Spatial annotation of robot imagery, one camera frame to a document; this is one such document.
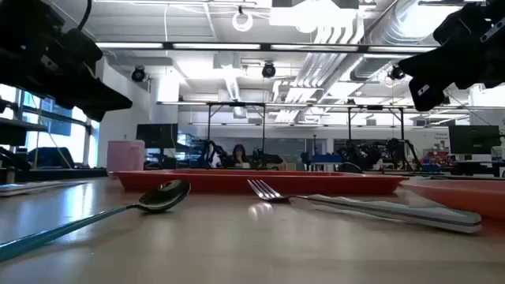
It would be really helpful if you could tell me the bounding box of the person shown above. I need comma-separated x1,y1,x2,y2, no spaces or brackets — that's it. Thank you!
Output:
230,144,250,170

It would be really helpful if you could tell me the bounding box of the spoon with teal handle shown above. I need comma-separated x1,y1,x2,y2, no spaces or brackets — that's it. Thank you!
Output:
0,179,192,262

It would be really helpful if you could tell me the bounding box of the red plastic tray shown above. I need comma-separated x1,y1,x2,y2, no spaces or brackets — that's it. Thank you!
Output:
108,169,407,196

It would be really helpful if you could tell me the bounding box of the overhead light bar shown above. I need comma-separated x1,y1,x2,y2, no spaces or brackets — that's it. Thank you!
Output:
94,41,439,55

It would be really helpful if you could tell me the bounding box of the pink plastic plate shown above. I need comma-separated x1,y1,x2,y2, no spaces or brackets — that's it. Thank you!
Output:
400,176,505,221

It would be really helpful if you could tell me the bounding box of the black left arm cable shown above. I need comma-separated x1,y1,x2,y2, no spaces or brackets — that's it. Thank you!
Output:
77,0,94,32

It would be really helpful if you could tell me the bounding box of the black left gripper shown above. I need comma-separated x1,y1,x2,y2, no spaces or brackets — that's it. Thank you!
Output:
0,0,133,122

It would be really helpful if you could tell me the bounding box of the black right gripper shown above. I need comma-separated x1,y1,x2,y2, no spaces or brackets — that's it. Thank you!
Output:
398,0,505,112

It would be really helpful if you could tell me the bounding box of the silver ventilation duct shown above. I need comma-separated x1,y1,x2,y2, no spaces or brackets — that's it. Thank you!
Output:
350,0,443,80

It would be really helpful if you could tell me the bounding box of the fork with teal patterned handle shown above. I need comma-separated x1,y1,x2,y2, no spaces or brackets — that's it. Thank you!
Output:
247,179,483,234

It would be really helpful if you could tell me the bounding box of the white cable loop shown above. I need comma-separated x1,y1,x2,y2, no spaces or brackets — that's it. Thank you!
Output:
231,6,254,33

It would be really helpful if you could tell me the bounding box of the black armchair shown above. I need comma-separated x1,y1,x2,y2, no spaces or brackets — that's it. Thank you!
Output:
26,147,75,170

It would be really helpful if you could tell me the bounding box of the dark wall shelf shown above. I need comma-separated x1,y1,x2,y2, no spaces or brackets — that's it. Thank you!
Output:
0,117,49,148

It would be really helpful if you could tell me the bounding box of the yellow hanging cable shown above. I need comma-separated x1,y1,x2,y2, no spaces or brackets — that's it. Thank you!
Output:
31,96,73,170

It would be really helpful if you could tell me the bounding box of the blue storage bin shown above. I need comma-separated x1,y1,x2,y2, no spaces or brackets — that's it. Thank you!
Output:
310,154,343,164

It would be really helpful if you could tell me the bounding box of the black computer monitor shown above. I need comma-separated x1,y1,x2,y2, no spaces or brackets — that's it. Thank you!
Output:
136,123,179,150
448,125,501,155

